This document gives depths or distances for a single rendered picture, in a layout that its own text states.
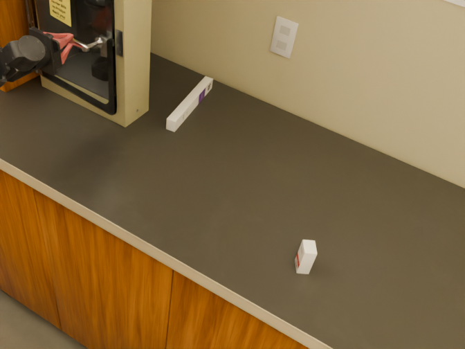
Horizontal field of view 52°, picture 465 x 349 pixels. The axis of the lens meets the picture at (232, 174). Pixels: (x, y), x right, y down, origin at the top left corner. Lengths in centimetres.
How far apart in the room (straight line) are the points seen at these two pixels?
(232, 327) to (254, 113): 67
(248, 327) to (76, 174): 57
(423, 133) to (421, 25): 32
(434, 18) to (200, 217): 78
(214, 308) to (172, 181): 34
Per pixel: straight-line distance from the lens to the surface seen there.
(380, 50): 142
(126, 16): 123
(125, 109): 136
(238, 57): 160
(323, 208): 126
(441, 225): 137
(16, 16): 151
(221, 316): 119
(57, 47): 121
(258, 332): 116
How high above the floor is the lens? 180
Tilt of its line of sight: 42 degrees down
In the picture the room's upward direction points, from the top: 11 degrees clockwise
